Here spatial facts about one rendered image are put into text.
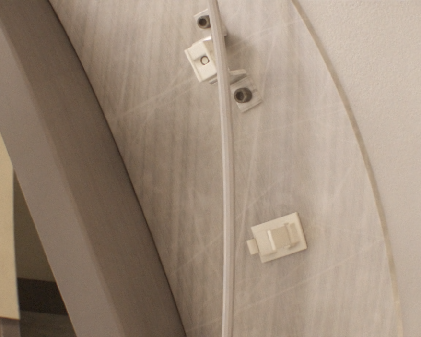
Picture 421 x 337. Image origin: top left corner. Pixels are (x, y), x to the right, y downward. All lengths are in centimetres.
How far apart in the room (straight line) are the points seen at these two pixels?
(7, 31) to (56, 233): 10
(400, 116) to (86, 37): 15
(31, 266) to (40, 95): 557
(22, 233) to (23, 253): 6
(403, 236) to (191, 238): 10
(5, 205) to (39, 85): 494
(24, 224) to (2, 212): 59
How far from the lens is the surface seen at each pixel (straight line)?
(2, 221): 598
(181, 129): 104
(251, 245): 102
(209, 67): 101
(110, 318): 102
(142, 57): 105
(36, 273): 660
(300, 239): 102
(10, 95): 103
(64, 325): 649
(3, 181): 596
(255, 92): 102
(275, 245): 100
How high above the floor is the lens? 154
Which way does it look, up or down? 10 degrees down
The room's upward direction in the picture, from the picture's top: 3 degrees clockwise
